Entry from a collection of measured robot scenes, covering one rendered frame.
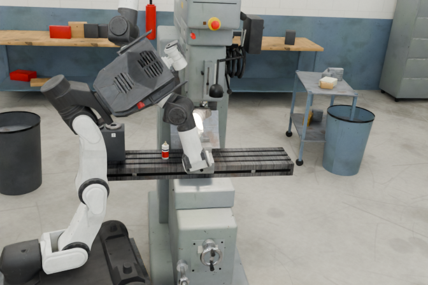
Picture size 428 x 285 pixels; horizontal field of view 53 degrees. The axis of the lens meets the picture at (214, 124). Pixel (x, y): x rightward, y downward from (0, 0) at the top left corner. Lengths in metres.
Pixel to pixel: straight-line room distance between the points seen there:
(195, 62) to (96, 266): 1.16
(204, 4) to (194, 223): 1.13
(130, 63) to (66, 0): 4.84
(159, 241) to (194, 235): 0.78
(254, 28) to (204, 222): 1.15
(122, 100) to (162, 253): 1.44
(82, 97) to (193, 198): 0.89
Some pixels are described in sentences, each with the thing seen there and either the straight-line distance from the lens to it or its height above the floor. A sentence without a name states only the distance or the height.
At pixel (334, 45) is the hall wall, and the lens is 7.27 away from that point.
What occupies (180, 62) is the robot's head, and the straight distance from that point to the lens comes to 1.98.
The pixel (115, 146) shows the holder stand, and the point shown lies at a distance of 2.47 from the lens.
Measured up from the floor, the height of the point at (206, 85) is 1.42.
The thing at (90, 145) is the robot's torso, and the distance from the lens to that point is 1.95.
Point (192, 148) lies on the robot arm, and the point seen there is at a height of 1.24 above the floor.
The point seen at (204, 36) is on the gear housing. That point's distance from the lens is 2.19.
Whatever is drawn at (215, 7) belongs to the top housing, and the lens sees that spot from 2.08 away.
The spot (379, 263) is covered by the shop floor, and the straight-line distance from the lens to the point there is 3.55.
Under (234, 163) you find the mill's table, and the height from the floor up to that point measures 0.93.
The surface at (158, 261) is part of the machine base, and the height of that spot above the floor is 0.20.
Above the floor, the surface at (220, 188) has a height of 0.85.
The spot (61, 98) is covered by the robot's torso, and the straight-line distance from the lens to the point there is 1.87.
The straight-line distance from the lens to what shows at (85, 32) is 6.09.
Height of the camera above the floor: 2.09
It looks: 22 degrees down
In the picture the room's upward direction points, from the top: 3 degrees clockwise
